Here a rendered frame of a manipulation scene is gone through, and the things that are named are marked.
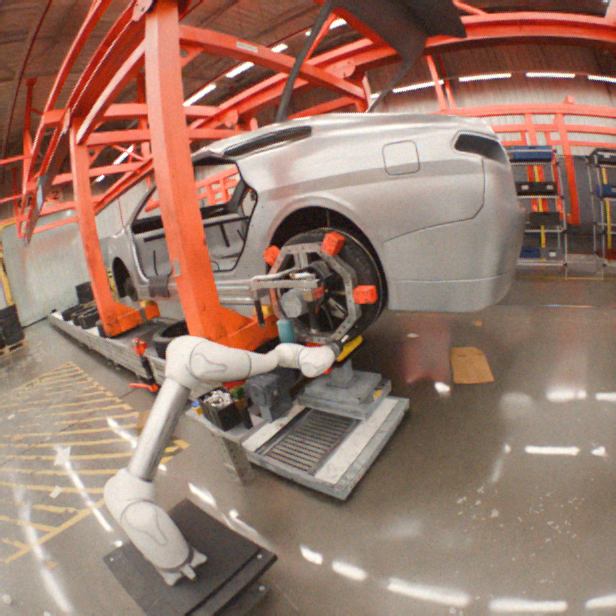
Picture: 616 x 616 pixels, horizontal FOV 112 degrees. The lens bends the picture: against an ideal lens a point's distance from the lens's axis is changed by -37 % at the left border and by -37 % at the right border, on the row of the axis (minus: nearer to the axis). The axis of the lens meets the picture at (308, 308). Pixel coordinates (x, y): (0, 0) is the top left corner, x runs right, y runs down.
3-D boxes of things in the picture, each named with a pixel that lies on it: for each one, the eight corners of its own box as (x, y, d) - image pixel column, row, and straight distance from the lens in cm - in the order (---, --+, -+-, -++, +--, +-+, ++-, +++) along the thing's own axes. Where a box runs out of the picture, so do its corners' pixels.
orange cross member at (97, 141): (254, 154, 511) (250, 131, 521) (87, 166, 374) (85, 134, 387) (249, 157, 519) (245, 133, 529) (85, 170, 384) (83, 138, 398)
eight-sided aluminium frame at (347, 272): (365, 343, 171) (351, 238, 158) (360, 348, 166) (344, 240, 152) (286, 335, 202) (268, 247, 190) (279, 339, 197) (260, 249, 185)
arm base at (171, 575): (178, 594, 116) (170, 588, 111) (143, 556, 129) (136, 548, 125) (217, 566, 117) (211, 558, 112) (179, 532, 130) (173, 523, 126)
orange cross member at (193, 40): (370, 118, 408) (363, 89, 420) (179, 67, 212) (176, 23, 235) (361, 120, 412) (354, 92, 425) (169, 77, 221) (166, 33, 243)
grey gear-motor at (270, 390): (315, 396, 227) (306, 350, 211) (276, 430, 202) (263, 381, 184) (295, 391, 237) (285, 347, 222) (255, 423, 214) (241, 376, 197)
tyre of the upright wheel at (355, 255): (411, 274, 177) (321, 204, 194) (396, 286, 155) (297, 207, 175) (353, 351, 211) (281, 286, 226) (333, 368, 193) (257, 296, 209)
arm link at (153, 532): (165, 577, 114) (131, 541, 97) (136, 546, 126) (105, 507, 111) (199, 551, 115) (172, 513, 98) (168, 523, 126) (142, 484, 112)
